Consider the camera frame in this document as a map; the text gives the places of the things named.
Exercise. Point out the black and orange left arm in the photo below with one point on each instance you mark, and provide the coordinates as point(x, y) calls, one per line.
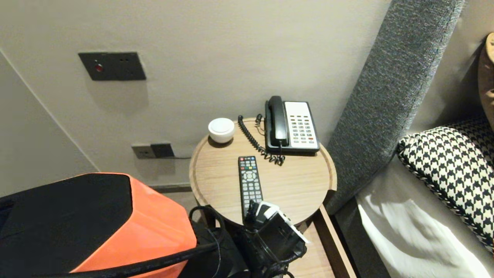
point(135, 224)

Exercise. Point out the round wooden side table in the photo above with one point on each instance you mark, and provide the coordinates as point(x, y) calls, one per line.
point(293, 173)

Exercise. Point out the white bedding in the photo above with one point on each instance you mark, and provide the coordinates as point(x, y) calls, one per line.
point(409, 231)

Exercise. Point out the tan brown cushion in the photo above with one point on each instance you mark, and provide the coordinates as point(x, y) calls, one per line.
point(487, 77)

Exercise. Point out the dark grey bed base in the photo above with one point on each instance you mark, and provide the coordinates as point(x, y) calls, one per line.
point(355, 247)

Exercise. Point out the black and white desk telephone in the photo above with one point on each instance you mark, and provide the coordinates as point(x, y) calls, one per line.
point(303, 127)

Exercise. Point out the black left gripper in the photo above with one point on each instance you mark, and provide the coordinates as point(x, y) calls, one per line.
point(262, 268)

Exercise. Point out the beige upholstered headboard panel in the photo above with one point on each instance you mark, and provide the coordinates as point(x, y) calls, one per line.
point(459, 58)

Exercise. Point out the black white houndstooth pillow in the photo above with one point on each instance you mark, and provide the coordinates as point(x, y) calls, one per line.
point(451, 173)

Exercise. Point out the black and white wrist camera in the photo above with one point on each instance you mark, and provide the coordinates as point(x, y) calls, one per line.
point(278, 235)

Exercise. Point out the black telephone handset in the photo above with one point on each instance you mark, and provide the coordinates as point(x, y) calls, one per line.
point(277, 119)

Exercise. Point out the grey brown baseboard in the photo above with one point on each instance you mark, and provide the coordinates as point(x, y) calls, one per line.
point(171, 188)

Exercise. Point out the grey wall socket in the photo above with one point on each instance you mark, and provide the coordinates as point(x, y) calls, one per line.
point(141, 151)

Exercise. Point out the wooden curved-front drawer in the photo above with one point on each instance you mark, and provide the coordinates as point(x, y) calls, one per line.
point(324, 251)

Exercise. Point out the grey fabric headboard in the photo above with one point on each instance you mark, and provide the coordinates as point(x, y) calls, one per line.
point(386, 96)

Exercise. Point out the white round bowl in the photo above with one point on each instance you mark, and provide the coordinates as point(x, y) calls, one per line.
point(221, 129)

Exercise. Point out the dark wall switch panel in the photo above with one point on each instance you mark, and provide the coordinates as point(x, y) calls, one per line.
point(112, 65)

